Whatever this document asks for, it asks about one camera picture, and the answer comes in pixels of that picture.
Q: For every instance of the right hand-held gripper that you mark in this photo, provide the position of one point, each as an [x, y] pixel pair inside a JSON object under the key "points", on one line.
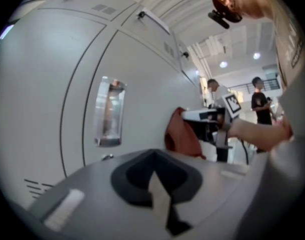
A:
{"points": [[231, 106]]}

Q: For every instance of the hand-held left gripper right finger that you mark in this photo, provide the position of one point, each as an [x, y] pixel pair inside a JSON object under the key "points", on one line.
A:
{"points": [[212, 189]]}

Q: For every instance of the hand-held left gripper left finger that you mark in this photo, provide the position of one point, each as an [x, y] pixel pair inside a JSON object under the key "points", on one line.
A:
{"points": [[97, 204]]}

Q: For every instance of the red cloth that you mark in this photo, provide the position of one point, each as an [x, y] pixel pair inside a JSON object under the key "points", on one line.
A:
{"points": [[182, 134]]}

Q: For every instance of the grey metal cabinet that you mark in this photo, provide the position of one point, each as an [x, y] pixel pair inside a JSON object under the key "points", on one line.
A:
{"points": [[42, 96]]}

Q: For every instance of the person's right forearm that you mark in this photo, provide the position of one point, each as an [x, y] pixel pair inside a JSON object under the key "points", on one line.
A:
{"points": [[257, 134]]}

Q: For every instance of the round ceiling light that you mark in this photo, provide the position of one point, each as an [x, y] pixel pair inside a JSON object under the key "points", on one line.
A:
{"points": [[223, 64], [256, 56]]}

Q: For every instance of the black balcony railing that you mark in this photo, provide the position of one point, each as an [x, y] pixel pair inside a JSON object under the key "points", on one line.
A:
{"points": [[267, 82]]}

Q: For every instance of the operator in beige shirt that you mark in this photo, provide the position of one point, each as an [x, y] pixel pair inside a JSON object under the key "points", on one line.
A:
{"points": [[290, 46]]}

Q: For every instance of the person's head and neck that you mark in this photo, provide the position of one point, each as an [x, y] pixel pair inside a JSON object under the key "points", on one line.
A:
{"points": [[252, 1]]}

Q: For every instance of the black head-mounted camera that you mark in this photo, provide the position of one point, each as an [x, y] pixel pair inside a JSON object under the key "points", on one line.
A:
{"points": [[218, 19]]}

